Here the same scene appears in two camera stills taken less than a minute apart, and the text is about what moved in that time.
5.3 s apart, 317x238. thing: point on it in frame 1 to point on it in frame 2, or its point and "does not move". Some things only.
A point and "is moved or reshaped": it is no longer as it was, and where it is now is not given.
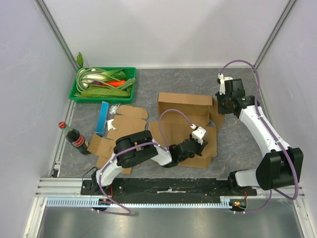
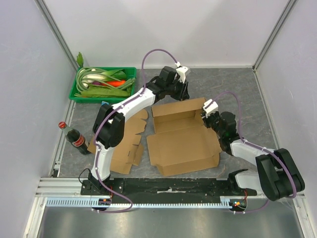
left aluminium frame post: x=46 y=14 does not move
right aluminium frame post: x=290 y=5 does not move
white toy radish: x=86 y=82 does not move
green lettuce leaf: x=103 y=92 does not move
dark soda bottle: x=77 y=140 does not move
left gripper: x=201 y=147 to x=183 y=94
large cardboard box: x=201 y=110 is moved or reshaped
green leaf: x=79 y=60 does not move
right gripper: x=223 y=105 to x=207 y=119
